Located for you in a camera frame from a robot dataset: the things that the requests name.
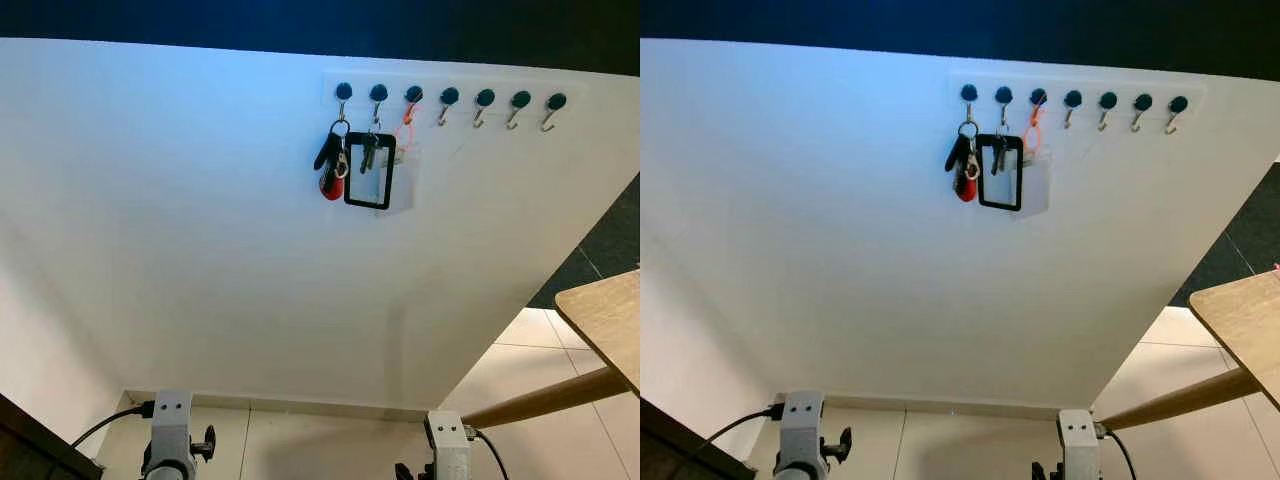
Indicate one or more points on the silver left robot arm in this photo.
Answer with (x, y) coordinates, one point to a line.
(170, 471)
(800, 473)

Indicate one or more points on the keys with red black fobs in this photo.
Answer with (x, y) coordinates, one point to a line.
(965, 187)
(331, 185)

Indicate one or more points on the black card holder with keys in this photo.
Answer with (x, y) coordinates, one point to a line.
(983, 172)
(350, 170)

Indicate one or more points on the wooden table leg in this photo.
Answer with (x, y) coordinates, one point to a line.
(545, 398)
(1180, 400)

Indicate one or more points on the wooden table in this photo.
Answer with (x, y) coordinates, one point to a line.
(1245, 320)
(610, 315)

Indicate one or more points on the clear sleeve with orange loop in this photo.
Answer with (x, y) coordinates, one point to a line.
(1035, 188)
(405, 185)

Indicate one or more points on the metal hook with dark knob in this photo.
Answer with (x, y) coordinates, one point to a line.
(378, 93)
(1038, 97)
(414, 94)
(343, 91)
(485, 97)
(1143, 102)
(1178, 104)
(1003, 95)
(520, 99)
(968, 93)
(1108, 100)
(449, 96)
(556, 101)
(1073, 98)

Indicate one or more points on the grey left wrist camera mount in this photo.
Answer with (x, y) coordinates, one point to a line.
(171, 425)
(800, 428)

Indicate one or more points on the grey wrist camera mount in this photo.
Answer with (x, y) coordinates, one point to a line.
(1079, 450)
(448, 450)
(800, 428)
(171, 425)

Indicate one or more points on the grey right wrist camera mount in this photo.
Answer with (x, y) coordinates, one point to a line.
(448, 450)
(1079, 450)

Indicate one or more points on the white hook rail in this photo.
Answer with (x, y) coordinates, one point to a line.
(460, 80)
(1085, 83)

